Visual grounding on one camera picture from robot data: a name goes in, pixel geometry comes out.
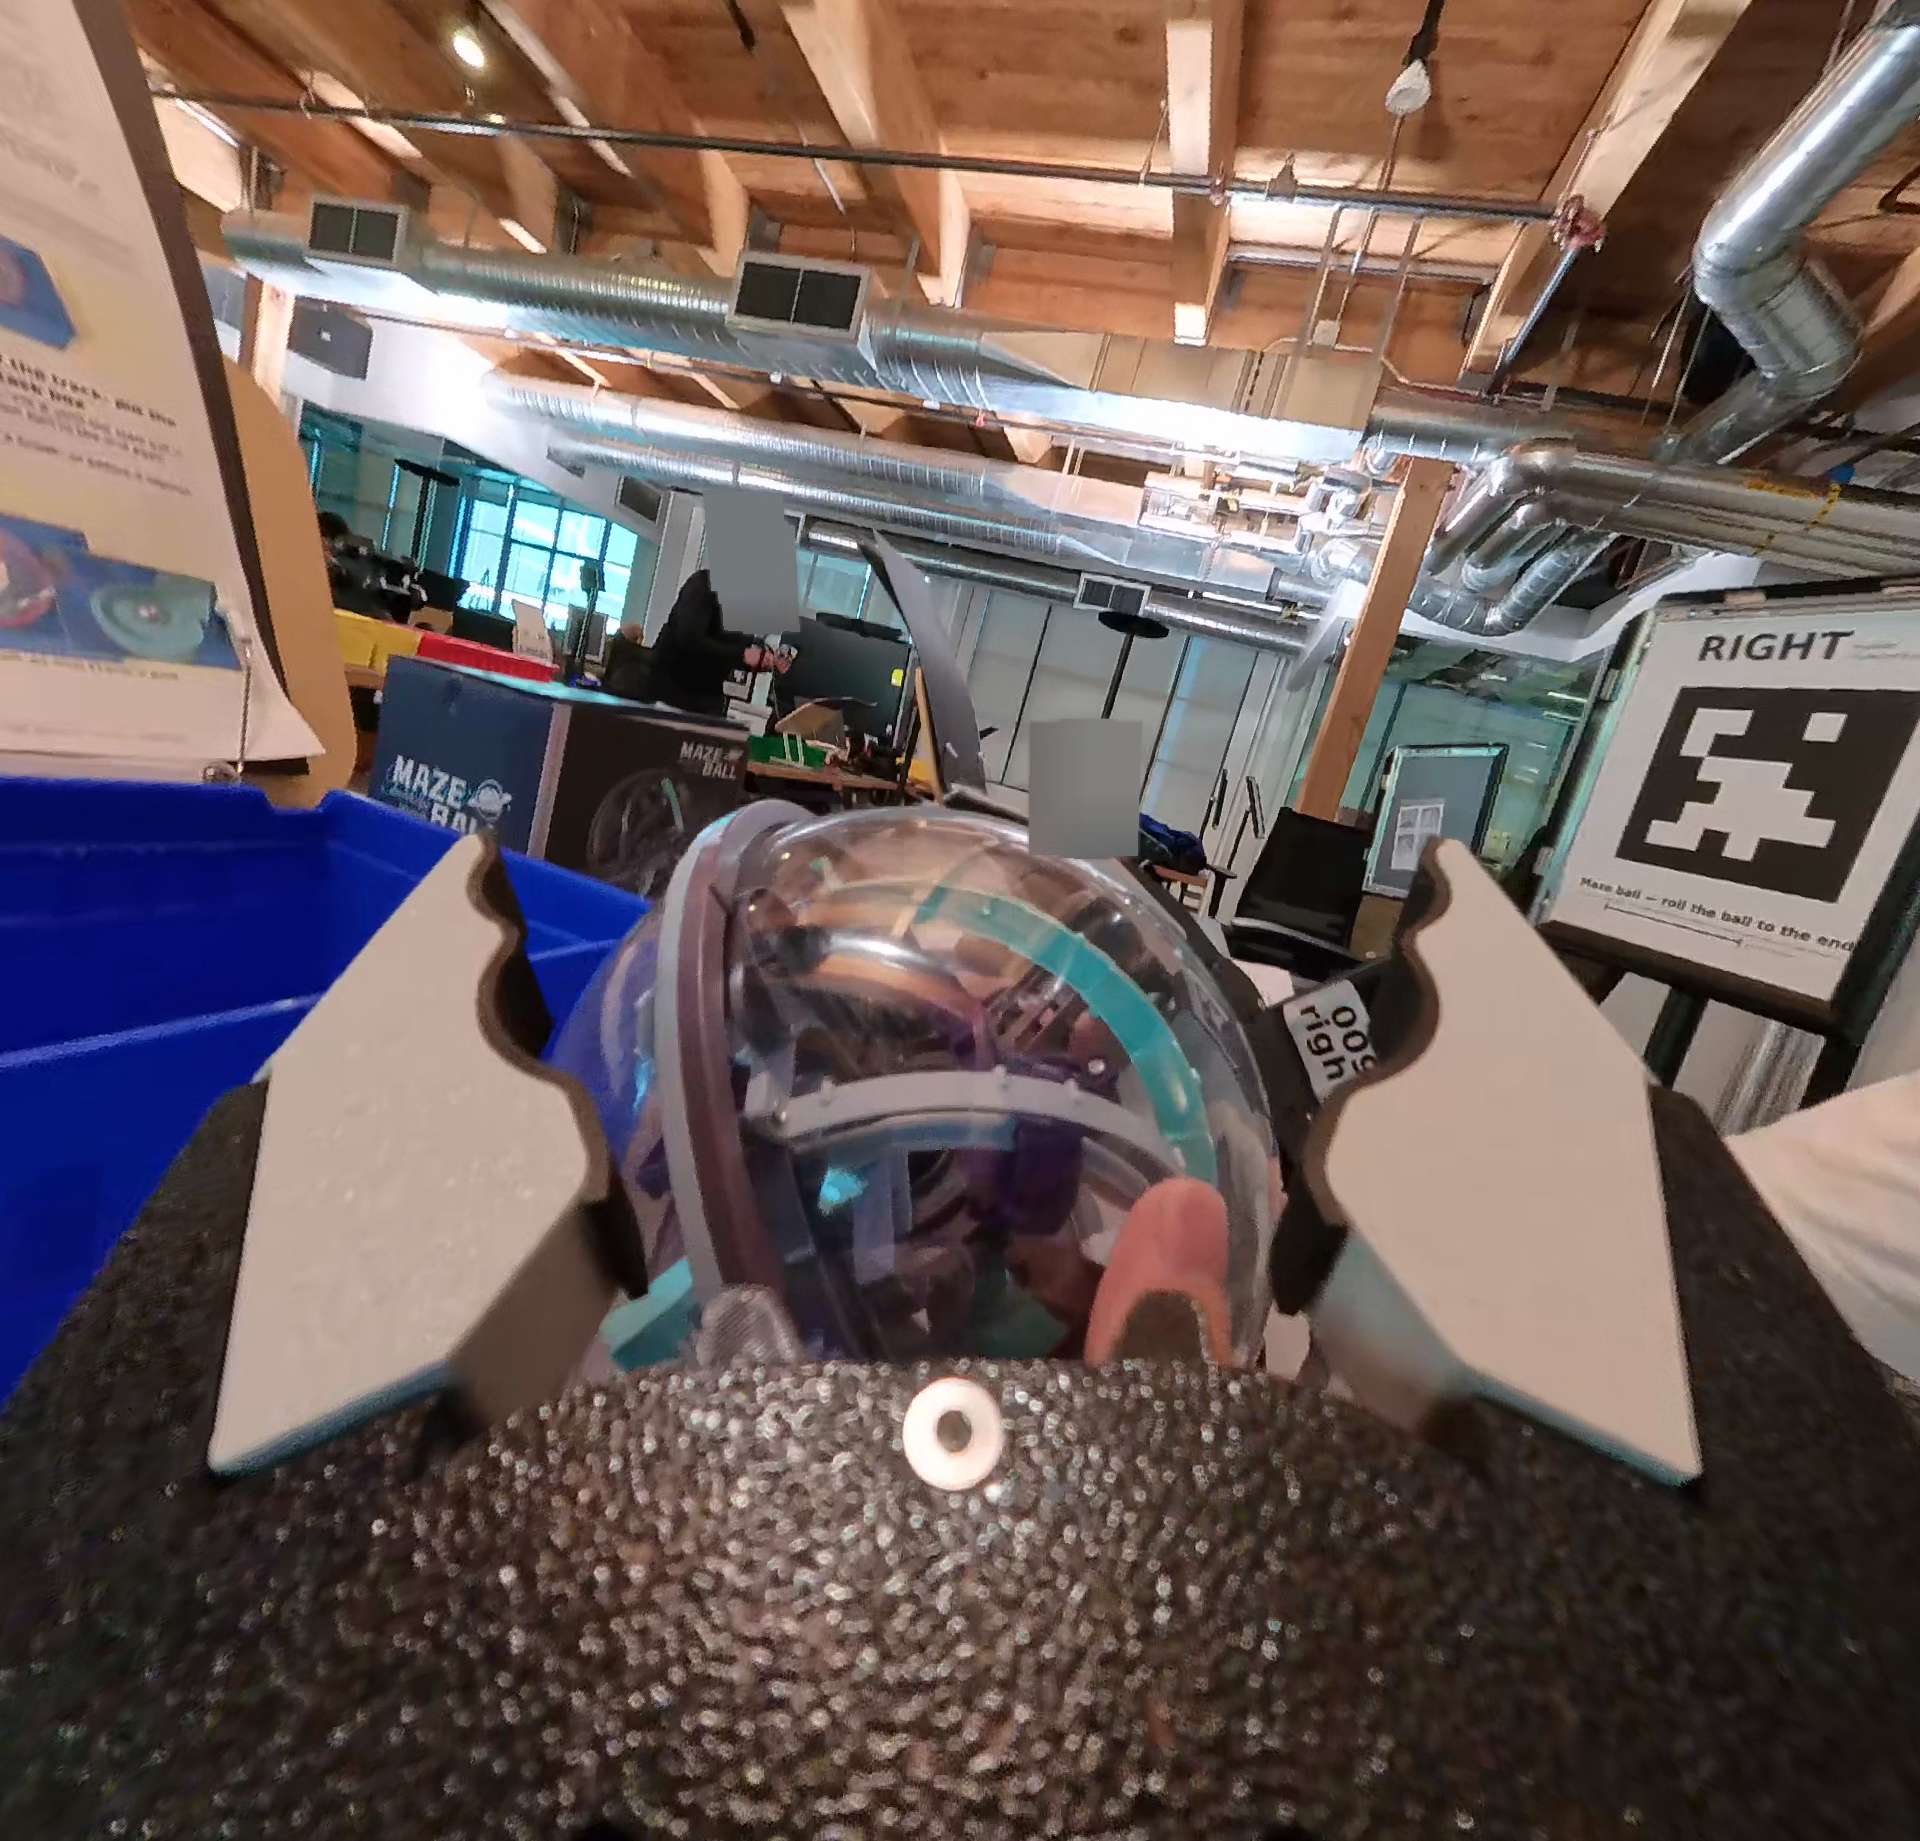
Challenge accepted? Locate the round silver duct with vents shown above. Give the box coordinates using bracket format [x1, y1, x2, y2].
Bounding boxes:
[223, 196, 1368, 474]

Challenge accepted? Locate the dark maze ball box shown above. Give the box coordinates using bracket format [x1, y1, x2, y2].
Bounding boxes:
[366, 652, 754, 897]

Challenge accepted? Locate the black sign stand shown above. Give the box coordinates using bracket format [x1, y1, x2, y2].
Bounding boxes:
[1559, 956, 1878, 1116]

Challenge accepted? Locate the black computer monitor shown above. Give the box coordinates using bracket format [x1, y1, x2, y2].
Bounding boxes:
[789, 618, 916, 748]

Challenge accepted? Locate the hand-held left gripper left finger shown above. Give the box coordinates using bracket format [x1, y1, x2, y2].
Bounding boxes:
[208, 827, 647, 1478]

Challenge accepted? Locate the person's right hand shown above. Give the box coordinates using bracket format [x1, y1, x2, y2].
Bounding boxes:
[1083, 1182, 1243, 1372]

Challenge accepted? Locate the wooden post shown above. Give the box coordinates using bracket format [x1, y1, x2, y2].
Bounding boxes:
[1295, 459, 1459, 824]

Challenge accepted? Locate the brown cardboard backing board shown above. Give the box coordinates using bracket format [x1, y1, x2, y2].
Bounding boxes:
[223, 351, 361, 810]

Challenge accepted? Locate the person's right forearm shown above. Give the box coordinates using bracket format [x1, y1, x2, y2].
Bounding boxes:
[1726, 1073, 1920, 1339]

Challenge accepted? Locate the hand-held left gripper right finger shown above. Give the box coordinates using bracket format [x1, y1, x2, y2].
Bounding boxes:
[1271, 843, 1705, 1488]

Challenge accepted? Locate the clear plastic maze ball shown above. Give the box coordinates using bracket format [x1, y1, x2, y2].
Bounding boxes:
[555, 797, 1287, 1372]

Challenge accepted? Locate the grey sprinkler pipe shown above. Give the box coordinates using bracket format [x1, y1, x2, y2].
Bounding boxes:
[151, 84, 1570, 223]

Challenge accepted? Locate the printed instruction sheet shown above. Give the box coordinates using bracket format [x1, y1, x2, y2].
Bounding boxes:
[0, 0, 329, 766]

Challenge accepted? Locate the red storage bin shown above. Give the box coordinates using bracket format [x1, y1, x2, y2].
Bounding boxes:
[418, 633, 558, 682]

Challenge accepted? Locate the blue plastic bin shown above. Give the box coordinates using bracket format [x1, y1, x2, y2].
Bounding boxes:
[0, 776, 647, 1399]

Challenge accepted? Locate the framed black white tag sign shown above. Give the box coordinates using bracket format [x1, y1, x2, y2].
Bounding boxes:
[1529, 580, 1920, 1033]

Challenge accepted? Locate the silver duct elbow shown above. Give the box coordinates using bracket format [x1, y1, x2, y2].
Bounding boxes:
[1658, 0, 1920, 474]

